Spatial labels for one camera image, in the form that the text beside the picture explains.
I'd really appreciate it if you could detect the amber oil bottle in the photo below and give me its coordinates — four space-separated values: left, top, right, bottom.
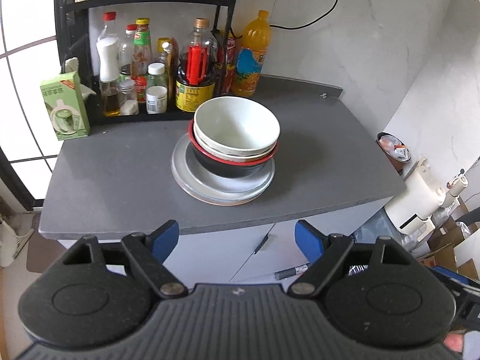
165 37 180 100

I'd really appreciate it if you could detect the red and black bowl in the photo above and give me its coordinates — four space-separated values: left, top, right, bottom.
189 120 280 179

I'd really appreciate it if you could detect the large dark soy sauce bottle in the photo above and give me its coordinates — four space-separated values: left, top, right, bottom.
175 17 219 113

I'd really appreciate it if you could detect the green carton box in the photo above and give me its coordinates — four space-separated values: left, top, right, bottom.
40 71 91 141

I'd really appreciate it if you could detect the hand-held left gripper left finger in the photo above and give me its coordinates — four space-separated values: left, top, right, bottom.
60 219 188 299

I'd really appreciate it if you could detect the black power cable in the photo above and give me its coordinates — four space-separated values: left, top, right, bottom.
269 0 352 31

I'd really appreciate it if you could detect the small clear glass jar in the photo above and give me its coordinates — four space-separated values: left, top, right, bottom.
117 80 139 116

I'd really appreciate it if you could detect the person's right hand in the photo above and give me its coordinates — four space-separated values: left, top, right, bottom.
443 331 467 354

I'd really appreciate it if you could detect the white cabinet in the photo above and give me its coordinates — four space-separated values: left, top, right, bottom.
56 202 387 286

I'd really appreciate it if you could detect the cream bowl with patterned outside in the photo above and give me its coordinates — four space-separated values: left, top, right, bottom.
192 127 279 161

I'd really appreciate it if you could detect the grey marker pen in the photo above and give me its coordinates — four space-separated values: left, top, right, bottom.
274 264 309 280

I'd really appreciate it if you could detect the white-cap bottle with white powder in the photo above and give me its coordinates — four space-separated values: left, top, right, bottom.
145 62 168 115

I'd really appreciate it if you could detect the clear plastic bag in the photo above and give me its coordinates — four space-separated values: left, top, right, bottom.
354 210 402 248

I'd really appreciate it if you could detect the brown cardboard box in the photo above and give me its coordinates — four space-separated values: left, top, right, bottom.
427 210 480 282

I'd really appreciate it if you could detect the white plate with flower print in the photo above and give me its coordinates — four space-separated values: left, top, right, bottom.
174 172 272 207

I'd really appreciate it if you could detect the small white handheld appliance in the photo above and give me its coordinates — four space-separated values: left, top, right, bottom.
445 169 470 199

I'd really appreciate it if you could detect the large white appliance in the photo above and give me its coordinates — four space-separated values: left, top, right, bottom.
384 155 449 235

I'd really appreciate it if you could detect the white plate with script print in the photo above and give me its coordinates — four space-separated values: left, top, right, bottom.
171 133 276 201

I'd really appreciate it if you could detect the tall clear red-cap bottle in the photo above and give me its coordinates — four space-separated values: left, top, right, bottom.
97 12 120 46

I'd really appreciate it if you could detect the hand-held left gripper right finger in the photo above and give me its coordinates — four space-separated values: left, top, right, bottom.
288 219 417 297

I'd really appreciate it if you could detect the white-top oil spray bottle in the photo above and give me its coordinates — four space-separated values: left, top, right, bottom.
95 39 121 118

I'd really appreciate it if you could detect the orange juice bottle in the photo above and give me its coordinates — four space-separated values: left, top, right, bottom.
230 10 271 97

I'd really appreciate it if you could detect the black metal shelf rack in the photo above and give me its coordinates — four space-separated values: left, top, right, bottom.
53 0 241 126

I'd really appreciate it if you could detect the red drink can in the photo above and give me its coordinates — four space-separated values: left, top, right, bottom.
220 65 236 96
224 33 238 66

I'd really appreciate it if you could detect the plain white bowl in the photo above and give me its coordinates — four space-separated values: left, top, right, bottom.
194 96 281 155

